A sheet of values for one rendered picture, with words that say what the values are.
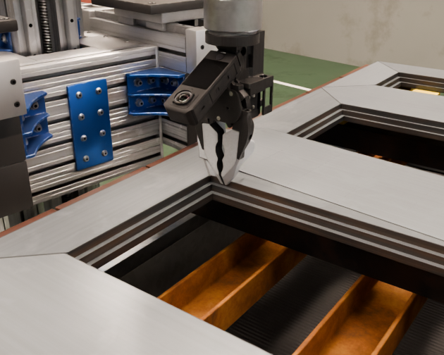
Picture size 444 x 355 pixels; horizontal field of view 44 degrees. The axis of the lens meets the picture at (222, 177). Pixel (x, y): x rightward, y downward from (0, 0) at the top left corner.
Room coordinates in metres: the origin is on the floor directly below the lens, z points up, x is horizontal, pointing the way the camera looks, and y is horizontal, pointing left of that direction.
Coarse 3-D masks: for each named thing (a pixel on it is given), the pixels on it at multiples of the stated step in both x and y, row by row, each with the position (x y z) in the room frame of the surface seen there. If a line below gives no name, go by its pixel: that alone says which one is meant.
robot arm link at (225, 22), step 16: (208, 0) 0.70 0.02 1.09; (224, 0) 0.69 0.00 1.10; (240, 0) 0.76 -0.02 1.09; (256, 0) 0.70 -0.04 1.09; (208, 16) 0.70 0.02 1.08; (224, 16) 0.69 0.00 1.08; (240, 16) 0.69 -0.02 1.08; (256, 16) 0.70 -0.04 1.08; (224, 32) 0.69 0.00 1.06; (240, 32) 0.69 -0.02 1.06; (256, 32) 0.71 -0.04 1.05
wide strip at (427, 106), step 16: (336, 96) 1.14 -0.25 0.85; (352, 96) 1.14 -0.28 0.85; (368, 96) 1.14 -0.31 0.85; (384, 96) 1.14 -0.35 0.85; (400, 96) 1.14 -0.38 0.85; (416, 96) 1.14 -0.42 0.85; (432, 96) 1.14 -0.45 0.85; (400, 112) 1.03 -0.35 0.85; (416, 112) 1.03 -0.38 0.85; (432, 112) 1.03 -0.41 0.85
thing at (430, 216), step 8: (440, 184) 0.70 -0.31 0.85; (432, 192) 0.67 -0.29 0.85; (440, 192) 0.67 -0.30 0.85; (424, 200) 0.65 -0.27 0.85; (432, 200) 0.65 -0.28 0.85; (440, 200) 0.65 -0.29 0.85; (416, 208) 0.63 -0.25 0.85; (424, 208) 0.63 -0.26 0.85; (432, 208) 0.63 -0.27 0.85; (440, 208) 0.63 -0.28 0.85; (400, 216) 0.61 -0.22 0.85; (408, 216) 0.61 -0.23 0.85; (416, 216) 0.61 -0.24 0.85; (424, 216) 0.61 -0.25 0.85; (432, 216) 0.61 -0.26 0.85; (440, 216) 0.61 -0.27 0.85; (400, 224) 0.59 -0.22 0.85; (408, 224) 0.59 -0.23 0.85; (416, 224) 0.59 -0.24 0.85; (424, 224) 0.59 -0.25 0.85; (432, 224) 0.59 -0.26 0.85; (440, 224) 0.59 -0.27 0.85; (424, 232) 0.56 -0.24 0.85; (432, 232) 0.56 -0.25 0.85; (440, 232) 0.56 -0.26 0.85
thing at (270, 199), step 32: (320, 128) 1.00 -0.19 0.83; (384, 128) 1.02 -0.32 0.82; (416, 128) 0.99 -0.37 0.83; (192, 192) 0.70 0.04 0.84; (224, 192) 0.71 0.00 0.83; (256, 192) 0.69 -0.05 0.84; (288, 192) 0.68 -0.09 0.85; (128, 224) 0.60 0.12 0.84; (160, 224) 0.62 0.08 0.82; (288, 224) 0.64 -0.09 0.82; (320, 224) 0.62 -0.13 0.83; (352, 224) 0.60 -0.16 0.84; (384, 224) 0.59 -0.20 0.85; (96, 256) 0.54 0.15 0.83; (384, 256) 0.56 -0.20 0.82; (416, 256) 0.55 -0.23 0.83
